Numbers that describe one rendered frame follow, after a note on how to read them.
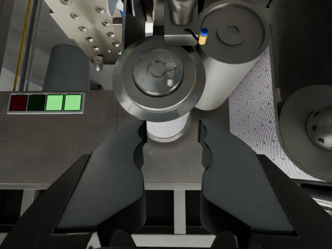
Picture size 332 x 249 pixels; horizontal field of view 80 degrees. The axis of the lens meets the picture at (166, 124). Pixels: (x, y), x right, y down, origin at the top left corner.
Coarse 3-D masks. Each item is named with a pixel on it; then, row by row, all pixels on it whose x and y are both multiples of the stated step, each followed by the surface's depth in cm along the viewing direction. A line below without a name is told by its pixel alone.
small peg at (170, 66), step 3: (168, 63) 27; (171, 63) 27; (174, 63) 27; (168, 66) 26; (171, 66) 26; (174, 66) 26; (168, 69) 26; (171, 69) 26; (174, 69) 26; (168, 72) 27; (171, 72) 27; (174, 72) 27; (168, 75) 28; (171, 75) 28; (174, 75) 28; (168, 78) 29; (171, 78) 29
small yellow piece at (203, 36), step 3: (186, 30) 28; (189, 30) 27; (201, 30) 24; (204, 30) 24; (207, 30) 24; (192, 33) 27; (201, 33) 24; (204, 33) 24; (195, 36) 27; (201, 36) 24; (204, 36) 24; (195, 39) 27; (198, 39) 26; (201, 39) 25; (204, 39) 25; (201, 42) 25; (204, 42) 25
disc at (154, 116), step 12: (156, 36) 33; (132, 48) 33; (192, 48) 32; (120, 60) 32; (120, 72) 32; (204, 72) 31; (120, 84) 31; (204, 84) 31; (120, 96) 31; (192, 96) 31; (132, 108) 30; (180, 108) 30; (192, 108) 30; (156, 120) 30; (168, 120) 30
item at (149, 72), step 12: (156, 48) 30; (144, 60) 30; (156, 60) 30; (168, 60) 30; (144, 72) 29; (156, 72) 29; (180, 72) 29; (144, 84) 29; (156, 84) 29; (168, 84) 29; (180, 84) 31; (156, 96) 30
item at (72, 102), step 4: (68, 96) 65; (72, 96) 65; (76, 96) 65; (80, 96) 65; (68, 100) 65; (72, 100) 65; (76, 100) 65; (80, 100) 65; (68, 104) 65; (72, 104) 65; (76, 104) 64; (64, 108) 64; (68, 108) 64; (72, 108) 64; (76, 108) 64
